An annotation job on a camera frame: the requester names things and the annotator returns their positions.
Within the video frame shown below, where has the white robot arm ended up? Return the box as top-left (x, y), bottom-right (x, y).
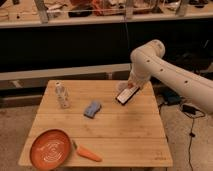
top-left (128, 39), bottom-right (213, 114)

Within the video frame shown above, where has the blue sponge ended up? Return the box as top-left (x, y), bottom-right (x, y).
top-left (84, 101), bottom-right (101, 118)

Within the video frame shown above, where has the wooden table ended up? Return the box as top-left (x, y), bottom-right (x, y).
top-left (19, 80), bottom-right (173, 168)

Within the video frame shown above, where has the orange toy carrot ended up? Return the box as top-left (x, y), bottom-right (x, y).
top-left (73, 142), bottom-right (102, 162)

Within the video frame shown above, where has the orange plate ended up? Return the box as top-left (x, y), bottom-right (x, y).
top-left (29, 129), bottom-right (72, 171)

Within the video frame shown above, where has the cluttered wooden shelf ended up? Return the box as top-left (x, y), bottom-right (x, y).
top-left (0, 0), bottom-right (213, 29)

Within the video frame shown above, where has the black power adapter with cable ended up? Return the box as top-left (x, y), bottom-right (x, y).
top-left (181, 104), bottom-right (205, 171)

